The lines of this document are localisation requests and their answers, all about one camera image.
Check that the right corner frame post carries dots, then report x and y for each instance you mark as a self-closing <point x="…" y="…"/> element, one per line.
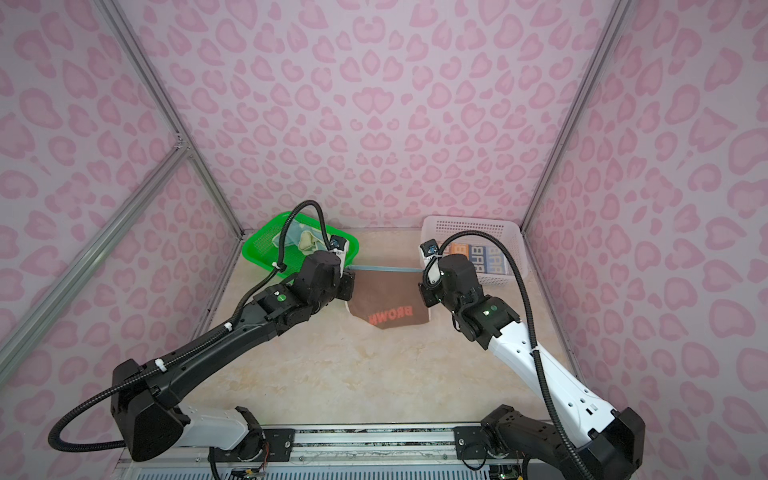
<point x="620" y="14"/>

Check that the diagonal aluminium frame bar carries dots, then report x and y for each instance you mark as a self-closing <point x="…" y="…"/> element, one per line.
<point x="38" y="320"/>

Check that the corner frame post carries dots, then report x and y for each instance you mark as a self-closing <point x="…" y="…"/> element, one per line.
<point x="620" y="14"/>
<point x="129" y="41"/>

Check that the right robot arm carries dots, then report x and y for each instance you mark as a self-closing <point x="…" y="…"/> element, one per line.
<point x="588" y="438"/>

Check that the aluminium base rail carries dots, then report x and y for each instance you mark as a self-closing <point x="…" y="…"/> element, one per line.
<point x="363" y="451"/>

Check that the left corner frame post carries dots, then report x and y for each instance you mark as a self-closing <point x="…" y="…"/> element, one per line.
<point x="129" y="41"/>

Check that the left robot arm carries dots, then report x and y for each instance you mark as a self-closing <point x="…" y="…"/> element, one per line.
<point x="152" y="414"/>

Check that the orange blue patterned towel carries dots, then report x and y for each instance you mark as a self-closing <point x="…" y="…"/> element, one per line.
<point x="487" y="259"/>

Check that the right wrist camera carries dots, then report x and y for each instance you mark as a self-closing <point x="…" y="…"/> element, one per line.
<point x="429" y="249"/>

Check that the red brown towel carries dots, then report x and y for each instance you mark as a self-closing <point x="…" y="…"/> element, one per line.
<point x="388" y="297"/>

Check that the light green towel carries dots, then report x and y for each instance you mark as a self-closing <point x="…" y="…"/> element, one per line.
<point x="305" y="238"/>

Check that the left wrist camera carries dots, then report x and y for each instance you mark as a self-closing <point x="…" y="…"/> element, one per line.
<point x="339" y="245"/>

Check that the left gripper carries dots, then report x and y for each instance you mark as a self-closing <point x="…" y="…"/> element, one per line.
<point x="350" y="285"/>

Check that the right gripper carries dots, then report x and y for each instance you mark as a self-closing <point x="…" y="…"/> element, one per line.
<point x="423" y="288"/>

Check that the white plastic basket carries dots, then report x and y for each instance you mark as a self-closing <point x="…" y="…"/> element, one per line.
<point x="508" y="233"/>

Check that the green plastic basket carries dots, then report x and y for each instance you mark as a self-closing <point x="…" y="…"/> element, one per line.
<point x="262" y="247"/>

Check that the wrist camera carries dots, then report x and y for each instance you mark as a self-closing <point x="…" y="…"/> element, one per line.
<point x="429" y="249"/>
<point x="339" y="245"/>

